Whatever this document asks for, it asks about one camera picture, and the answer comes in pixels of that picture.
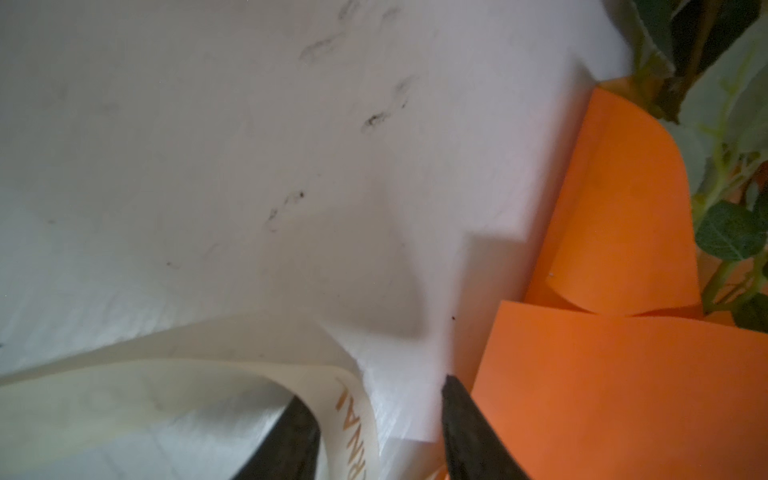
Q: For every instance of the white ribbon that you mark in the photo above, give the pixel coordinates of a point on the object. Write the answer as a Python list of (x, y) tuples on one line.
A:
[(70, 383)]

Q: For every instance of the pale blue fake flower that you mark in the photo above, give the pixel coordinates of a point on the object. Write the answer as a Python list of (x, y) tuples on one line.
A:
[(721, 132)]

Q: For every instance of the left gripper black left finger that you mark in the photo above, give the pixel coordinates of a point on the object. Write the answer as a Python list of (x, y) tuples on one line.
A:
[(290, 449)]

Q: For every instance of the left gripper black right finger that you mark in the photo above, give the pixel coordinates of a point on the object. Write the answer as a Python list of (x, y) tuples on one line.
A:
[(473, 451)]

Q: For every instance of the orange wrapping paper sheet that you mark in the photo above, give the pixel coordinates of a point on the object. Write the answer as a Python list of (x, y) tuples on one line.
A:
[(609, 368)]

